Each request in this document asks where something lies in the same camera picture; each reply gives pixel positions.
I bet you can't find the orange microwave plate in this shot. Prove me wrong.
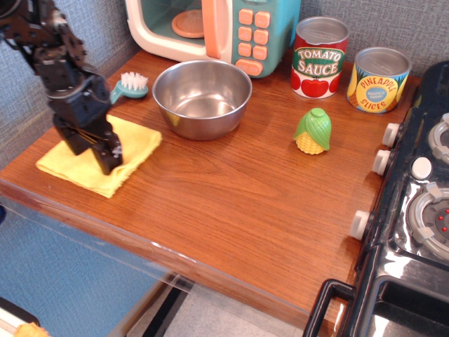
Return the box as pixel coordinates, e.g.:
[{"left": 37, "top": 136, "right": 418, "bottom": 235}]
[{"left": 171, "top": 9, "right": 204, "bottom": 39}]

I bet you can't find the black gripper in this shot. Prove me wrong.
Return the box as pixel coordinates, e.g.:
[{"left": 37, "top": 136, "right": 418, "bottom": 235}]
[{"left": 49, "top": 75, "right": 123, "bottom": 176}]

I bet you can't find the yellow towel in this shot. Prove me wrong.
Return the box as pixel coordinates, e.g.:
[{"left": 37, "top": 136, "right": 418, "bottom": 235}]
[{"left": 36, "top": 116, "right": 162, "bottom": 199}]

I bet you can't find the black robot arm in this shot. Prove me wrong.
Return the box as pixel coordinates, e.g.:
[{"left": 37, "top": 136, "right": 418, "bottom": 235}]
[{"left": 1, "top": 1, "right": 123, "bottom": 175}]

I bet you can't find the pineapple slices can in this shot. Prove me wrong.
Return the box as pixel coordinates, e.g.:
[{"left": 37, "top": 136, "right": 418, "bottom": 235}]
[{"left": 347, "top": 46, "right": 412, "bottom": 114}]

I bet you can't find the clear acrylic table guard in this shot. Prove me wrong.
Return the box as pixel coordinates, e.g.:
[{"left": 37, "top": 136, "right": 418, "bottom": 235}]
[{"left": 1, "top": 175, "right": 308, "bottom": 328}]

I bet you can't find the black toy stove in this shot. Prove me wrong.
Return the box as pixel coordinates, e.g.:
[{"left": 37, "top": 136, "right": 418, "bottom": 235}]
[{"left": 304, "top": 61, "right": 448, "bottom": 336}]

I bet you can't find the steel bowl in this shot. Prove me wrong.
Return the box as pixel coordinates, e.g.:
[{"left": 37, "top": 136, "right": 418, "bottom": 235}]
[{"left": 152, "top": 60, "right": 253, "bottom": 141}]

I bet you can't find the toy corn cob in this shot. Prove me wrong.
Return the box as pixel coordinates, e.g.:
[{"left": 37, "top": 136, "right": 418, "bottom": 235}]
[{"left": 293, "top": 107, "right": 332, "bottom": 155}]

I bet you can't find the toy microwave teal white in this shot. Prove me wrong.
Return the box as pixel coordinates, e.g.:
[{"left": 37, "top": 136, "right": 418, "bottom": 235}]
[{"left": 125, "top": 1, "right": 301, "bottom": 78}]

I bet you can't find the orange fuzzy object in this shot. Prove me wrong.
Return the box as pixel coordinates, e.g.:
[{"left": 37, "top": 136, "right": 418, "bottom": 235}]
[{"left": 13, "top": 323, "right": 50, "bottom": 337}]

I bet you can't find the tomato sauce can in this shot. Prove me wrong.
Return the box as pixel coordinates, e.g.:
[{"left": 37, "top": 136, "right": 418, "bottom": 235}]
[{"left": 290, "top": 16, "right": 349, "bottom": 99}]

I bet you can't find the teal dish brush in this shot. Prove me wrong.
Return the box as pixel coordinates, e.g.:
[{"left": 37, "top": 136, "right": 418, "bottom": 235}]
[{"left": 109, "top": 72, "right": 149, "bottom": 105}]

